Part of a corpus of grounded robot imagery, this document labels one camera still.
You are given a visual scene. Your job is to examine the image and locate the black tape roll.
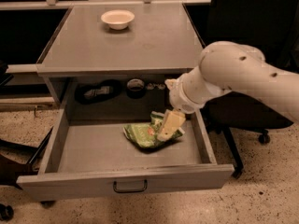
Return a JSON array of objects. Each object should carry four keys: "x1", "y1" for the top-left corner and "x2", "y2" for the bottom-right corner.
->
[{"x1": 126, "y1": 78, "x2": 146, "y2": 99}]

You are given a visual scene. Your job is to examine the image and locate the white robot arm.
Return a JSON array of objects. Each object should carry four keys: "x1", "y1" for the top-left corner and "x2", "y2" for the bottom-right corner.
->
[{"x1": 157, "y1": 41, "x2": 299, "y2": 141}]

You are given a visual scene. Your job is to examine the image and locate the white bowl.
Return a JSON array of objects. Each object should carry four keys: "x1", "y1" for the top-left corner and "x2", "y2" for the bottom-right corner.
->
[{"x1": 101, "y1": 10, "x2": 135, "y2": 31}]

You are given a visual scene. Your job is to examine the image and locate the grey open drawer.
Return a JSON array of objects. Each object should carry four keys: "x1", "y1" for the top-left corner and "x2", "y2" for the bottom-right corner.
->
[{"x1": 17, "y1": 83, "x2": 234, "y2": 202}]

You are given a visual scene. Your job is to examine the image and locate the black drawer handle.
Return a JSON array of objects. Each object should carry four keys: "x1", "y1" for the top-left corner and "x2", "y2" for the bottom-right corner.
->
[{"x1": 113, "y1": 179, "x2": 148, "y2": 194}]

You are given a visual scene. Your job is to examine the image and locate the small metal clips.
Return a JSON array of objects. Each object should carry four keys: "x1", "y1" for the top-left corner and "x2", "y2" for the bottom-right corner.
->
[{"x1": 146, "y1": 83, "x2": 165, "y2": 91}]

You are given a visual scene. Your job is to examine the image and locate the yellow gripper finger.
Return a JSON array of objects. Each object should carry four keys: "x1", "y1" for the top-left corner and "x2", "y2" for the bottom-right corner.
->
[{"x1": 157, "y1": 110, "x2": 186, "y2": 142}]

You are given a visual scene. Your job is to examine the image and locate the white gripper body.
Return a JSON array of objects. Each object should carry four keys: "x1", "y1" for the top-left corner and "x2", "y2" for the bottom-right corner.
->
[{"x1": 164, "y1": 75, "x2": 199, "y2": 114}]

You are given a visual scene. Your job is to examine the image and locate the green jalapeno chip bag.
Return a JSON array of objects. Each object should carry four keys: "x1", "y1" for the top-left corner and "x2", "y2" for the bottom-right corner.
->
[{"x1": 123, "y1": 111, "x2": 184, "y2": 149}]

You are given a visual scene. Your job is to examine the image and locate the black office chair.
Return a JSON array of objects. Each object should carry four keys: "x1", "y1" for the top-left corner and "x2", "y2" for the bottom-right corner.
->
[{"x1": 198, "y1": 0, "x2": 298, "y2": 178}]

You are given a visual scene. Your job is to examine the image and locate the black strap bundle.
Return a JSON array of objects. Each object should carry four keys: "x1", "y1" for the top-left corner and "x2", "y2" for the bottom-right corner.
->
[{"x1": 73, "y1": 79, "x2": 122, "y2": 105}]

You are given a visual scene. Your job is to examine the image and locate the grey cabinet counter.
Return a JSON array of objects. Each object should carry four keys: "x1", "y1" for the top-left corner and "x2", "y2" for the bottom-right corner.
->
[{"x1": 35, "y1": 2, "x2": 214, "y2": 105}]

